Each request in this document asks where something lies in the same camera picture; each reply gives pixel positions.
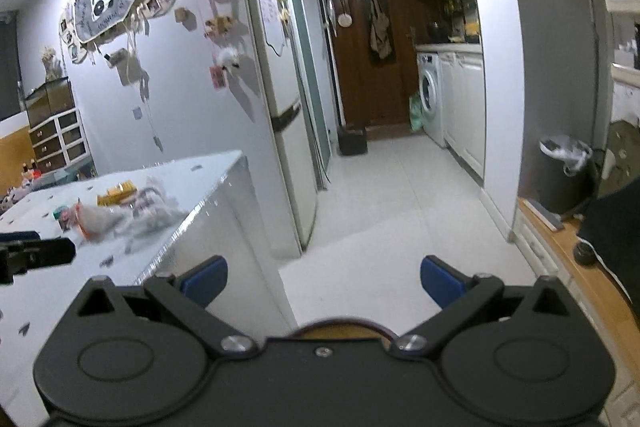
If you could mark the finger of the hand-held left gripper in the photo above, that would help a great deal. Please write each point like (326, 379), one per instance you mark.
(20, 236)
(50, 251)

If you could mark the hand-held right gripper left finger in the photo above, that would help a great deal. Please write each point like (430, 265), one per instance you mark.
(207, 279)

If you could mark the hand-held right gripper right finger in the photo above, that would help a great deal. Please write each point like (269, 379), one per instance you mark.
(440, 279)

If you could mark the teal bottle cap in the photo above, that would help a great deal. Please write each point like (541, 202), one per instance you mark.
(61, 212)

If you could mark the clear plastic bag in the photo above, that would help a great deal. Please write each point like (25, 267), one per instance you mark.
(97, 219)

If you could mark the yellow packet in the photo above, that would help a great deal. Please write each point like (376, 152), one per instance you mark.
(117, 197)

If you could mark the grey trash can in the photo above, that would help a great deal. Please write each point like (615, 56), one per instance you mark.
(560, 182)

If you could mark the pile of small toys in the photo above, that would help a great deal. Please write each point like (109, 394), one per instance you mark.
(20, 189)

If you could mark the white drawer cabinet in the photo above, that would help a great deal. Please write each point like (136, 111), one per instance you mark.
(60, 142)

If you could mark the low wooden top cabinet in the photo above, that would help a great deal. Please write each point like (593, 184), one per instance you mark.
(550, 232)

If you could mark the glass tank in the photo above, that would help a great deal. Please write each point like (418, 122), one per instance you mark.
(50, 99)

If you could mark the black round object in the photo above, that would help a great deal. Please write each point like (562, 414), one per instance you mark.
(584, 253)

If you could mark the black floor box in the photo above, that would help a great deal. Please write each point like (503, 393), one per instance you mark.
(353, 141)

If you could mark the white refrigerator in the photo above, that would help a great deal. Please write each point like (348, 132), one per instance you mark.
(280, 132)

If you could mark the green plastic bag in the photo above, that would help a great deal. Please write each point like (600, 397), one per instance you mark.
(416, 112)

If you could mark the white kitchen base cabinets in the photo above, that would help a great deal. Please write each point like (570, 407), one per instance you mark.
(465, 107)

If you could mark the dried flower bunch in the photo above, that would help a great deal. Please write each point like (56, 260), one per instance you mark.
(52, 62)

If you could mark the dark cloth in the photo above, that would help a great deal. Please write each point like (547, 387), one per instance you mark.
(615, 227)

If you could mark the white washing machine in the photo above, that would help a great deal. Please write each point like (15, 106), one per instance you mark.
(430, 97)

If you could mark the pink hanging tag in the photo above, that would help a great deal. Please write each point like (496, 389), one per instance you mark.
(218, 78)

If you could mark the brown wooden door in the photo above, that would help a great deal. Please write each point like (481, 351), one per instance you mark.
(360, 82)

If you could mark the white plush toy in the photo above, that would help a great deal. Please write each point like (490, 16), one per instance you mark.
(227, 58)

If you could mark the frosted glass sliding door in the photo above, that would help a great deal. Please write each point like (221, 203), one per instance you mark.
(310, 82)

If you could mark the olive printed cloth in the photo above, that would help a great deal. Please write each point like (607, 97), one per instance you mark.
(622, 152)

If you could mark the hanging tote bag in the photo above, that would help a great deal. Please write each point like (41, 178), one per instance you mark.
(380, 32)

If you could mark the white shelf unit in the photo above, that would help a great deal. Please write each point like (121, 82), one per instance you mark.
(625, 82)

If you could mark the hanging white round utensil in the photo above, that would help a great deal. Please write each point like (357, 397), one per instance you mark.
(345, 21)

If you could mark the wooden wall ornament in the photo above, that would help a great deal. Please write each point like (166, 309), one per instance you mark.
(219, 26)
(183, 15)

